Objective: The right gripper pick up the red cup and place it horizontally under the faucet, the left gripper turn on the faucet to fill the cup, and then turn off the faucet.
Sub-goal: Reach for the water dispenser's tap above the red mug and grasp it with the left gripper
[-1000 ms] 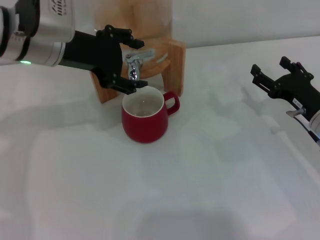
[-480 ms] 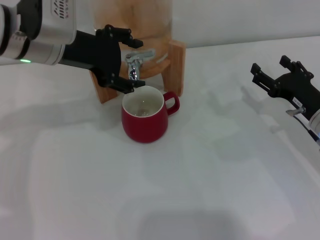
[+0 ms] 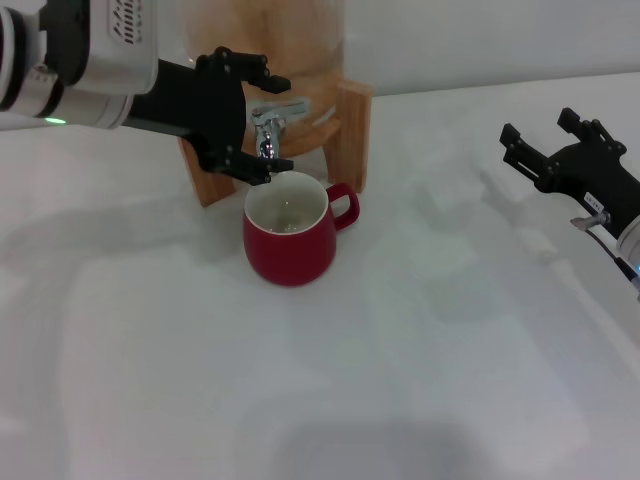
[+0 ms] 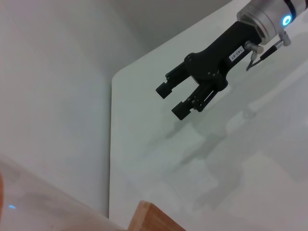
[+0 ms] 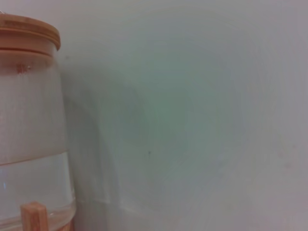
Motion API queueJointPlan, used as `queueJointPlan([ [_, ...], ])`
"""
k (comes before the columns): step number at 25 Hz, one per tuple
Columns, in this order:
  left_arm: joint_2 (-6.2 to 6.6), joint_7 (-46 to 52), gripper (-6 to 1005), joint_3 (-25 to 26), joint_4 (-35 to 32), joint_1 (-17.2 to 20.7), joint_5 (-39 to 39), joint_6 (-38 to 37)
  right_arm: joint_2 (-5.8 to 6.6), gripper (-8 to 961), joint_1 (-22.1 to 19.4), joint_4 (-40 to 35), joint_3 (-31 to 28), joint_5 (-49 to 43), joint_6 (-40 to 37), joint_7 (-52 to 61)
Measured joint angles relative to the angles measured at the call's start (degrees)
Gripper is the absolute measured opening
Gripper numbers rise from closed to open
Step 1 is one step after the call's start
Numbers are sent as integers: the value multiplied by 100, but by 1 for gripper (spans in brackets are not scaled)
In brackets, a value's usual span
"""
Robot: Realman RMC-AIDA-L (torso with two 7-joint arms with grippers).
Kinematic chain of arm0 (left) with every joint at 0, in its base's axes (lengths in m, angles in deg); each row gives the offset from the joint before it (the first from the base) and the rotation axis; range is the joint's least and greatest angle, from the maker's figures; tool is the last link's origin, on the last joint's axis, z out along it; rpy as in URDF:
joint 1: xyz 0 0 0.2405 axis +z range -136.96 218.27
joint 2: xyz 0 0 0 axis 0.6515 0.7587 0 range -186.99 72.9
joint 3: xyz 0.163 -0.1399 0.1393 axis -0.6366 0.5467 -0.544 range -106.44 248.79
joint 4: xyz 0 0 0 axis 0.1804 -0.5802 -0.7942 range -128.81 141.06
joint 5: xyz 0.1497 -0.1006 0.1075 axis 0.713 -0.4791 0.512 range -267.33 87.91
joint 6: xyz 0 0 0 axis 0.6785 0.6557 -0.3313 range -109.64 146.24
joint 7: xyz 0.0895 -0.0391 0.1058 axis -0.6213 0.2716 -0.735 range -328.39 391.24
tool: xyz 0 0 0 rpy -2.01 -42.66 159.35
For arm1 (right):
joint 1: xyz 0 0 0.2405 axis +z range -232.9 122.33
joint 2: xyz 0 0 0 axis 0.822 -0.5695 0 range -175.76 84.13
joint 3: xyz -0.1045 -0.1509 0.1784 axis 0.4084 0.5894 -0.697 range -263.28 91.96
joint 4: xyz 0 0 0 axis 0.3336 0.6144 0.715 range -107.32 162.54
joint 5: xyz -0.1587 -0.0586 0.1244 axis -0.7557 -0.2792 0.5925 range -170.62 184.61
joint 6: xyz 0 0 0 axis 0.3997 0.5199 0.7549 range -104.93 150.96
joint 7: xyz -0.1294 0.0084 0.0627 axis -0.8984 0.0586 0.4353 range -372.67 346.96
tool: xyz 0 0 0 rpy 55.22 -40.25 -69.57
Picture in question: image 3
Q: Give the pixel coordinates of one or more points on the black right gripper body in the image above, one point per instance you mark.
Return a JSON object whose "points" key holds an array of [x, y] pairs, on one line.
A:
{"points": [[600, 175]]}

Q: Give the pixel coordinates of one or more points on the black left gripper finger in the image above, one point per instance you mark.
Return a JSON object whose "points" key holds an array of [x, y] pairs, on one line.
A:
{"points": [[255, 167], [235, 60]]}

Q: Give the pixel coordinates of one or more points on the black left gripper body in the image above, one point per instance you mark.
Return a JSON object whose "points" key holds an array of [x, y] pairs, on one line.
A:
{"points": [[200, 110]]}

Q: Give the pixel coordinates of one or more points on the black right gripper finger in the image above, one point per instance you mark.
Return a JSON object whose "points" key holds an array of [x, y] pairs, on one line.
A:
{"points": [[527, 157], [595, 132]]}

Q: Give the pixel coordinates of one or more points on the chrome faucet tap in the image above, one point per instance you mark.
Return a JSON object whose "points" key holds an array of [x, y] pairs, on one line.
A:
{"points": [[267, 140]]}

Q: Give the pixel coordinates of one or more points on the red ceramic cup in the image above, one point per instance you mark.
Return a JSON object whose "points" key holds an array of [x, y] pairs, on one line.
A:
{"points": [[290, 255]]}

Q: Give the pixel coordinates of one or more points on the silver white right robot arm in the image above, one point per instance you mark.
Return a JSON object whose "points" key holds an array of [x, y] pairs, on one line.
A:
{"points": [[631, 240]]}

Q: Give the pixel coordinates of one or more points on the glass drink dispenser jar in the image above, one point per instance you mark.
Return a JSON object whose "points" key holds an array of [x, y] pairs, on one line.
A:
{"points": [[320, 60]]}

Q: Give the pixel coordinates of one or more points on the wooden dispenser stand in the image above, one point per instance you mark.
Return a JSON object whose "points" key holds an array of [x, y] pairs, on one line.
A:
{"points": [[355, 145]]}

